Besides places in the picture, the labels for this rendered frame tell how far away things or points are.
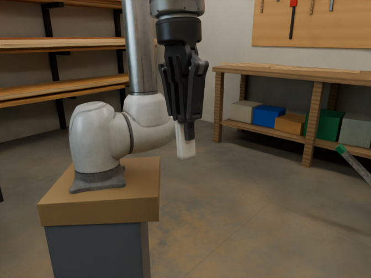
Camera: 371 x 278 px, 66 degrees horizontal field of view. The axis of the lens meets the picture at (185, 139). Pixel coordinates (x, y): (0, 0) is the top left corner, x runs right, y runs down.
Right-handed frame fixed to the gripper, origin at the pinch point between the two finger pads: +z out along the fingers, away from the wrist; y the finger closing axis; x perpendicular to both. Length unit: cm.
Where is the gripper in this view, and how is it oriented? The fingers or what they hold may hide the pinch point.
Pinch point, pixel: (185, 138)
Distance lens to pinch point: 51.7
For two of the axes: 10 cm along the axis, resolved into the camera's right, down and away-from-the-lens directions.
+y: 5.3, 1.8, -8.3
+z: 0.6, 9.7, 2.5
